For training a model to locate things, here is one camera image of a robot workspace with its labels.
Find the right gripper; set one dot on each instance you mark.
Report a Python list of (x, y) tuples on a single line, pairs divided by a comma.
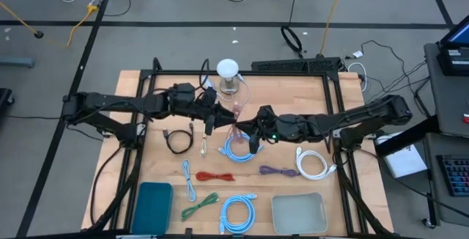
[(267, 121)]

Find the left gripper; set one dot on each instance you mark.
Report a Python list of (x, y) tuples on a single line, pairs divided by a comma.
[(205, 105)]

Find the grey plastic tray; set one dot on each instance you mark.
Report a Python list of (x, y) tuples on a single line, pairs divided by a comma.
[(298, 213)]

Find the teal plastic tray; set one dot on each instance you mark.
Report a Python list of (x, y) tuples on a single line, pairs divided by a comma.
[(152, 209)]

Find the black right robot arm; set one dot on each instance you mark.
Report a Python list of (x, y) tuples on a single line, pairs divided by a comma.
[(366, 114)]

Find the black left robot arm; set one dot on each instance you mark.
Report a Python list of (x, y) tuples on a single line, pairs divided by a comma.
[(110, 103)]

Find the white dome on metal stand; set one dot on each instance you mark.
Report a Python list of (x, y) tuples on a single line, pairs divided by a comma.
[(227, 67)]

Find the small white tag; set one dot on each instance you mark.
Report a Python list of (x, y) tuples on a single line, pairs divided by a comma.
[(357, 54)]

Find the black diagonal bar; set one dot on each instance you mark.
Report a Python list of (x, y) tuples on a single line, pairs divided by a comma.
[(403, 138)]

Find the white paper box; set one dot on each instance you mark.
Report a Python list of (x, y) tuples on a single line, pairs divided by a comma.
[(403, 162)]

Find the grey cart top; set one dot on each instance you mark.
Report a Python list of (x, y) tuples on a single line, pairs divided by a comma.
[(450, 103)]

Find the cart caster wheel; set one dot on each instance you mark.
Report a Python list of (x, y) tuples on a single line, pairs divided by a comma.
[(428, 223)]

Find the black round floor cap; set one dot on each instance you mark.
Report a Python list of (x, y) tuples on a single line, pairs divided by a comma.
[(38, 34)]

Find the grey keyboard desk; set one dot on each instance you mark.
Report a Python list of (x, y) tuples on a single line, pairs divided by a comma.
[(439, 209)]

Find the black backlit keyboard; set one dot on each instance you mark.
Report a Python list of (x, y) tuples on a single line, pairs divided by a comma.
[(456, 174)]

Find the black laptop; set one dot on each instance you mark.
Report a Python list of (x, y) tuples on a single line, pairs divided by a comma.
[(454, 61)]

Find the grey floor bar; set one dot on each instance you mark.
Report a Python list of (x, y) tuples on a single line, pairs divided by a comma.
[(16, 62)]

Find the black chair base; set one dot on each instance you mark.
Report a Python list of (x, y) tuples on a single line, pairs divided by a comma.
[(4, 101)]

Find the black aluminium frame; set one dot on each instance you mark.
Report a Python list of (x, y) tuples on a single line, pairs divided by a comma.
[(256, 73)]

